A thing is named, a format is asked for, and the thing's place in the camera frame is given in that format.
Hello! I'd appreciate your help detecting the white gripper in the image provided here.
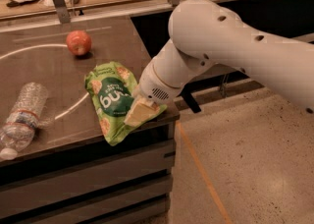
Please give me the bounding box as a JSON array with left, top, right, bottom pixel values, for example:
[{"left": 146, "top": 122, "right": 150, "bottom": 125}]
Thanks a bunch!
[{"left": 124, "top": 58, "right": 183, "bottom": 127}]

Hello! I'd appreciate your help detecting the green rice chip bag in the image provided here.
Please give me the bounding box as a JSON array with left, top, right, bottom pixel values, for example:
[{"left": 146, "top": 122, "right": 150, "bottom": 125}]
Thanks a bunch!
[{"left": 84, "top": 62, "right": 167, "bottom": 146}]

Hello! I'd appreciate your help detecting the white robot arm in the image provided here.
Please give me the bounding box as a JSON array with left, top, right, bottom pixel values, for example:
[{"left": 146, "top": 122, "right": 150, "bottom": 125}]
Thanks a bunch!
[{"left": 125, "top": 0, "right": 314, "bottom": 127}]

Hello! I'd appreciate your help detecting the red apple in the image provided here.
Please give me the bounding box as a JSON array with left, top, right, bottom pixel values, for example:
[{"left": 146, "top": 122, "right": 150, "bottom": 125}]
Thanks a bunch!
[{"left": 66, "top": 30, "right": 91, "bottom": 56}]

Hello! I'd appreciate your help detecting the dark wooden slatted table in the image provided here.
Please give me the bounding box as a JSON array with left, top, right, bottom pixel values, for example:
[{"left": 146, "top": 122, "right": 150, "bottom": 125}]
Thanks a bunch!
[{"left": 0, "top": 17, "right": 179, "bottom": 224}]

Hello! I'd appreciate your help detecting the clear plastic water bottle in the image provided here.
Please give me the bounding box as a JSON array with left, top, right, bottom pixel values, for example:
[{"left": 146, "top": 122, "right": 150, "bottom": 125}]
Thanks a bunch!
[{"left": 0, "top": 83, "right": 48, "bottom": 160}]

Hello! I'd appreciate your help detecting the grey metal rail shelf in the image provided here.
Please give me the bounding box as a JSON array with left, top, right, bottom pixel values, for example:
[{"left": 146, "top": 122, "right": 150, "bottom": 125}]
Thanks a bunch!
[{"left": 195, "top": 32, "right": 314, "bottom": 84}]

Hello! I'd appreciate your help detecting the left metal bracket post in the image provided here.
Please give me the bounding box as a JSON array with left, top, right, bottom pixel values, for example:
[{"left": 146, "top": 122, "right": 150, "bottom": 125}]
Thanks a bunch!
[{"left": 52, "top": 0, "right": 71, "bottom": 24}]

